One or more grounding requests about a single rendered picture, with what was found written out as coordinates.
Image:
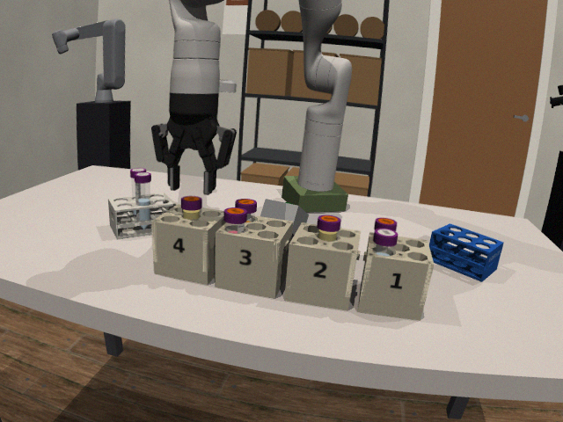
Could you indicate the conical tube with pink liquid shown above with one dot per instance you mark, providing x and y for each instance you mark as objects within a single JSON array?
[{"x": 235, "y": 218}]

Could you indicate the blue tube rack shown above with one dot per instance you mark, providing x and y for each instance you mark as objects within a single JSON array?
[{"x": 452, "y": 254}]

